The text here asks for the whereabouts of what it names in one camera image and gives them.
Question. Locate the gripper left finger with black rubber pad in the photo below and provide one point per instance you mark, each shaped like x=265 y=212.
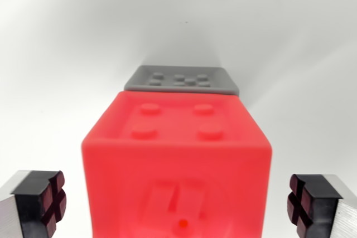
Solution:
x=28 y=210

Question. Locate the gripper right finger with black rubber pad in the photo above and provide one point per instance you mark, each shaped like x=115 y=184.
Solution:
x=323 y=210

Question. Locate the red soft cube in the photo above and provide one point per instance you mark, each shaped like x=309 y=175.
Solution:
x=175 y=160

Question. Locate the grey soft cube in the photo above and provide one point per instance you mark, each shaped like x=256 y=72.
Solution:
x=184 y=79

